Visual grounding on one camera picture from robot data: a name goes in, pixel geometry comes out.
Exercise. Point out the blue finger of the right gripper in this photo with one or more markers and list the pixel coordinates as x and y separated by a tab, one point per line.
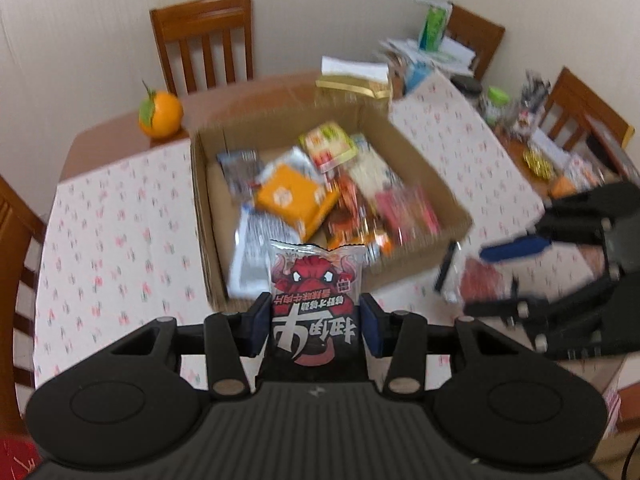
540	309
605	217

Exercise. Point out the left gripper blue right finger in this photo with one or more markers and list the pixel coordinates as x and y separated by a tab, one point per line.
400	336

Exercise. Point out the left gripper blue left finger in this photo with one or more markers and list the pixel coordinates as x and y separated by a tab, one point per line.
229	337

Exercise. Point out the white blue snack bag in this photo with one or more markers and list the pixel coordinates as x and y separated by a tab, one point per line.
250	264

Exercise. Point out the black red beef snack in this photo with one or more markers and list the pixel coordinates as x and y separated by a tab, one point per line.
315	309

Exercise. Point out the brown orange snack bag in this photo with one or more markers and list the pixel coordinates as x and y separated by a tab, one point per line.
353	222

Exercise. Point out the orange square snack pack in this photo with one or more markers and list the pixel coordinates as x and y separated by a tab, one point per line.
299	201

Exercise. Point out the long yellow blue noodle snack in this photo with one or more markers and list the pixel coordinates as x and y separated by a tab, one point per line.
369	171

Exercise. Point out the small dark clear snack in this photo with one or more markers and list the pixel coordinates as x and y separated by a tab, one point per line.
241	169

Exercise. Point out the pink biscuit pack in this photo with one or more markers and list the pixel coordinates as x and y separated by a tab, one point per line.
408	213

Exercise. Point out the orange printed box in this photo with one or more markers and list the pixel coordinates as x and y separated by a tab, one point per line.
577	176

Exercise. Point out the gold trinket pile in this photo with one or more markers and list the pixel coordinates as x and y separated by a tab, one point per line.
538	163

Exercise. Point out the wooden chair right near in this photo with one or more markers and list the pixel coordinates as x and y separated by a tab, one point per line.
568	108

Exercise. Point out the cherry print tablecloth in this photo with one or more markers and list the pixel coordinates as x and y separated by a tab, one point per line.
121	247

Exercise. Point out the clear pen holder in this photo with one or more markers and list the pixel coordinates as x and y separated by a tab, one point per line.
529	107

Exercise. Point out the green lid jar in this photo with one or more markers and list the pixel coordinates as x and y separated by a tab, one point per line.
495	104

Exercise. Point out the dark lid jar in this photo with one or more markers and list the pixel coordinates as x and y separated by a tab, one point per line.
469	87

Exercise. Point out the brown cardboard box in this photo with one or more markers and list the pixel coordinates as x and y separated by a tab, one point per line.
274	134

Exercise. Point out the wooden chair right far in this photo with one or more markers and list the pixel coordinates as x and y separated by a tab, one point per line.
482	36

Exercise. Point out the orange fruit with leaf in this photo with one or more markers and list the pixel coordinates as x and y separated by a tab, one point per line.
160	114

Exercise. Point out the light blue box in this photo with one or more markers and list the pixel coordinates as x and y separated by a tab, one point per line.
415	75

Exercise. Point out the green white carton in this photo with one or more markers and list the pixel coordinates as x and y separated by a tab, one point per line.
435	23

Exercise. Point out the gold tissue pack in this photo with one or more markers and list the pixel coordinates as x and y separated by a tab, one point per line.
371	80

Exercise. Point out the wooden chair far end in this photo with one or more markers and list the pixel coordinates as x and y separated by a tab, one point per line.
203	21

